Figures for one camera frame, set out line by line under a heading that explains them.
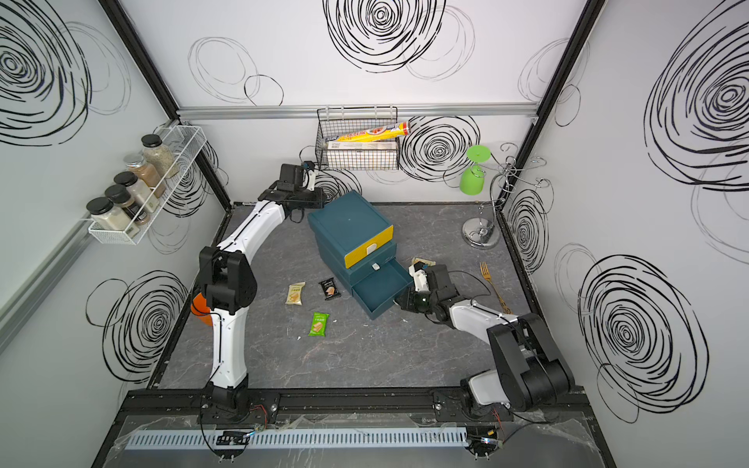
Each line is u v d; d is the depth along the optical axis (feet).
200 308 2.79
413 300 2.59
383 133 2.84
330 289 3.08
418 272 2.73
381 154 2.84
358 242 2.66
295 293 3.07
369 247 2.71
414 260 3.35
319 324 2.85
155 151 2.47
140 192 2.24
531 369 1.42
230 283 1.87
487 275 3.25
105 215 2.00
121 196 2.09
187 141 3.08
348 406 2.45
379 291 2.96
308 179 2.70
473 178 3.14
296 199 2.47
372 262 2.87
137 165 2.24
